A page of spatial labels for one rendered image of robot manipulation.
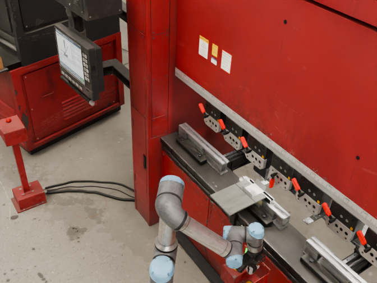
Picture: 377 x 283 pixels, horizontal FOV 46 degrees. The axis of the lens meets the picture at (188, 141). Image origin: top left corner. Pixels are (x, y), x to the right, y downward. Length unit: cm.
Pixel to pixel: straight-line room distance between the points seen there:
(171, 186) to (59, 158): 260
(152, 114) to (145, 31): 60
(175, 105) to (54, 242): 146
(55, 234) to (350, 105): 259
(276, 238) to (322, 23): 121
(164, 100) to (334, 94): 138
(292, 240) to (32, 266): 195
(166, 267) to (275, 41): 118
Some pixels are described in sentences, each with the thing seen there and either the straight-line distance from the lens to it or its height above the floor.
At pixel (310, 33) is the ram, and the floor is 202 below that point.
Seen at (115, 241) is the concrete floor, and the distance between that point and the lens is 364.
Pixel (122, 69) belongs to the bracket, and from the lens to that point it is 331.
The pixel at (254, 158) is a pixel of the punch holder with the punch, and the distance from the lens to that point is 249.
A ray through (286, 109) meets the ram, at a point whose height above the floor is 162.
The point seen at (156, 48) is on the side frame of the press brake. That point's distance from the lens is 280.
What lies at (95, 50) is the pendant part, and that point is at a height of 156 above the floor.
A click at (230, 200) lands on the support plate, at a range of 253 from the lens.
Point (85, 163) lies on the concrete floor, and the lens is 435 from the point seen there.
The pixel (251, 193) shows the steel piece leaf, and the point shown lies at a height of 100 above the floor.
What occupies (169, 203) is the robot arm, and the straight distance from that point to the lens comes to 191.
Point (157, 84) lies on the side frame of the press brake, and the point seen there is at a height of 131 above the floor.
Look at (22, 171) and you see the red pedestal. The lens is 384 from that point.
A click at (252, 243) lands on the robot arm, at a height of 111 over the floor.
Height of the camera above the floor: 276
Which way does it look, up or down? 37 degrees down
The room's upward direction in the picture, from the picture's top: 3 degrees clockwise
